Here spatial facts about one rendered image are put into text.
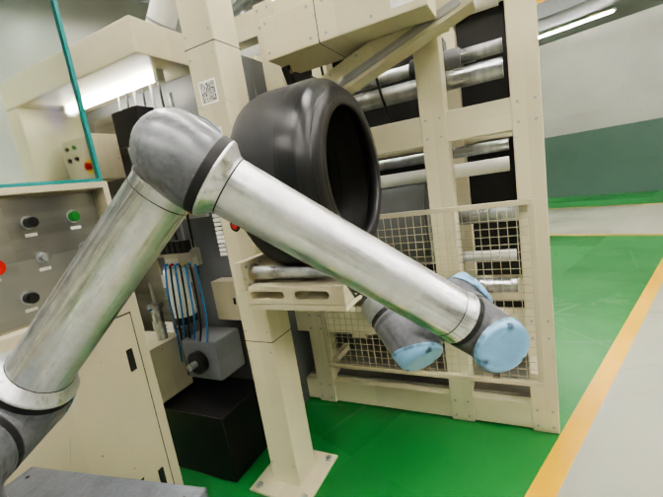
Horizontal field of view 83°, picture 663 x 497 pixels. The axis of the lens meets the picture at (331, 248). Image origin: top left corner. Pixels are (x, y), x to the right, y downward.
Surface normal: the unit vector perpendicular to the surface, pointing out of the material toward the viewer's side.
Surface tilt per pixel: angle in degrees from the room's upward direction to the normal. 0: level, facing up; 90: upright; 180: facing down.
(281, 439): 90
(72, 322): 105
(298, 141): 76
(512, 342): 98
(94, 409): 90
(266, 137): 66
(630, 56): 90
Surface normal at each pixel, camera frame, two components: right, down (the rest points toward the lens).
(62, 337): 0.29, 0.37
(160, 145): -0.28, -0.21
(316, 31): -0.43, 0.22
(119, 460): 0.89, -0.06
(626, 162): -0.72, 0.23
